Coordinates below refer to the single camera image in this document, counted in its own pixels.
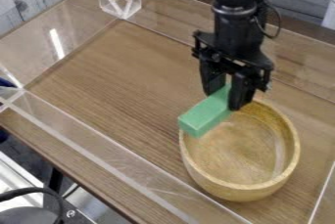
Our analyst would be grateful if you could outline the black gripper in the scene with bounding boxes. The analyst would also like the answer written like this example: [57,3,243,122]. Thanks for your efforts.
[193,6,274,111]

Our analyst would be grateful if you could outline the green rectangular block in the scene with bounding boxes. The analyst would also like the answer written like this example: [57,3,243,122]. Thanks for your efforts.
[179,85,232,138]

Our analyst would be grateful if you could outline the brown wooden bowl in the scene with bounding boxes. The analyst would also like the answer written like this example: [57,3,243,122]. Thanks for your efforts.
[180,101,302,202]

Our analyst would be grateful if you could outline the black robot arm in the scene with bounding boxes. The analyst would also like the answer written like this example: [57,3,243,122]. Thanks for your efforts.
[193,0,275,111]

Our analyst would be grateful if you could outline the black table leg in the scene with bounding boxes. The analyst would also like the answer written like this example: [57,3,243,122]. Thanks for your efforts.
[49,168,65,193]

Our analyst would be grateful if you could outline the blue object at edge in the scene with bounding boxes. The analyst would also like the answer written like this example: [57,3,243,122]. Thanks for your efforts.
[0,77,18,88]

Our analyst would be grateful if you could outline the clear acrylic enclosure wall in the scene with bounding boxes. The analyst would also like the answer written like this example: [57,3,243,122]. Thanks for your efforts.
[0,0,335,224]

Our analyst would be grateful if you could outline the black metal bracket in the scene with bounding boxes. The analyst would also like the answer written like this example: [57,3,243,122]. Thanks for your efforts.
[43,195,97,224]

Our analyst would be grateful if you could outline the black cable loop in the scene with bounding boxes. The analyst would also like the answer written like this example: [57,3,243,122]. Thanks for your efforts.
[0,187,65,224]

